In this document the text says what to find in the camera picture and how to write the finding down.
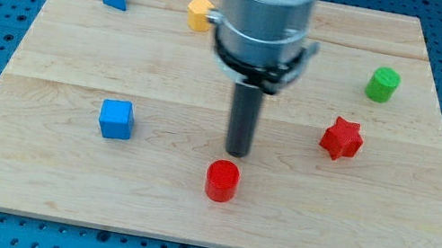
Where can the yellow pentagon block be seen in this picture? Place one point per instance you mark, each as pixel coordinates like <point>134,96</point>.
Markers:
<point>197,15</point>

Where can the red star block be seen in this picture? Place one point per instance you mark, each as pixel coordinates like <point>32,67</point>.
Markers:
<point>342,139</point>

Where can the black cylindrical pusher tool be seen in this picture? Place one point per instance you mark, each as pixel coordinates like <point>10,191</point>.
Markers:
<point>243,119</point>

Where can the light wooden board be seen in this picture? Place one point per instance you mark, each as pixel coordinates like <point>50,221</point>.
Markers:
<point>55,163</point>

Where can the green cylinder block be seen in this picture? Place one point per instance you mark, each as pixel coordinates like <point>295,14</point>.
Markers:
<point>382,85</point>

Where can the blue cube block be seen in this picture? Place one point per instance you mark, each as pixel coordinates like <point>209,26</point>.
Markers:
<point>116,119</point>

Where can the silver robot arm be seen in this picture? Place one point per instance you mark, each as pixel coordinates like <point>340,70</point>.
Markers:
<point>260,43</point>

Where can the red cylinder block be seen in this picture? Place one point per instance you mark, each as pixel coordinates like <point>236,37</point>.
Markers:
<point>222,180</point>

